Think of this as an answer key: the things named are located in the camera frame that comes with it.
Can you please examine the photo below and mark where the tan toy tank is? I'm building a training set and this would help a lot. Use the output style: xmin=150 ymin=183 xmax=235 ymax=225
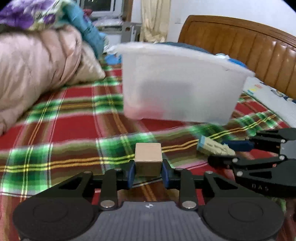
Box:
xmin=197 ymin=136 xmax=235 ymax=156

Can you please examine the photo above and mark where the cartoon patterned pillow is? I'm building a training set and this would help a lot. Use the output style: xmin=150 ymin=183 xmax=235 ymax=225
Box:
xmin=243 ymin=77 xmax=296 ymax=128

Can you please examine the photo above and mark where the red green plaid bedsheet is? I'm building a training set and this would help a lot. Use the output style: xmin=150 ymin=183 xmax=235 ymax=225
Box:
xmin=1 ymin=63 xmax=287 ymax=240

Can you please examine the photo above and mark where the blue pillow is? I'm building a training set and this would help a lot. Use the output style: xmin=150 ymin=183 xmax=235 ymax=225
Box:
xmin=159 ymin=42 xmax=248 ymax=68

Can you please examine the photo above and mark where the wooden headboard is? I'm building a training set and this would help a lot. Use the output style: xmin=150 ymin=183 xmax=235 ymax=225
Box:
xmin=178 ymin=15 xmax=295 ymax=98

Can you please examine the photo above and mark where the white plastic bin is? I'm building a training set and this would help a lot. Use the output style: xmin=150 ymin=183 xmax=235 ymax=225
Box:
xmin=116 ymin=42 xmax=254 ymax=125

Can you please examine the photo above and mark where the pink quilted duvet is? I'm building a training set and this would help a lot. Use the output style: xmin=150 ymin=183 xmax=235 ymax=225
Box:
xmin=1 ymin=25 xmax=105 ymax=133

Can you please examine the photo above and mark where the grey stool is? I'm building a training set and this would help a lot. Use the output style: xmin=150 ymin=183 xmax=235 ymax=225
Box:
xmin=121 ymin=22 xmax=142 ymax=43

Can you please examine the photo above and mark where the white bagged pillow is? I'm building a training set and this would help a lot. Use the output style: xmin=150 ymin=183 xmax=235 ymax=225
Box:
xmin=93 ymin=19 xmax=123 ymax=28

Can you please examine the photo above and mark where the yellow curtain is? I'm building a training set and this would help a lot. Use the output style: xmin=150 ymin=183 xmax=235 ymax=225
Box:
xmin=140 ymin=0 xmax=171 ymax=43

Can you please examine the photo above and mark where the window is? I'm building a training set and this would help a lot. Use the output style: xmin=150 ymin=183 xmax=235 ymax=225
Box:
xmin=76 ymin=0 xmax=125 ymax=18

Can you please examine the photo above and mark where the purple floral blue blanket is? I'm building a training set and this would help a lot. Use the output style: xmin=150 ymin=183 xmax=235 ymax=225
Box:
xmin=1 ymin=1 xmax=105 ymax=59

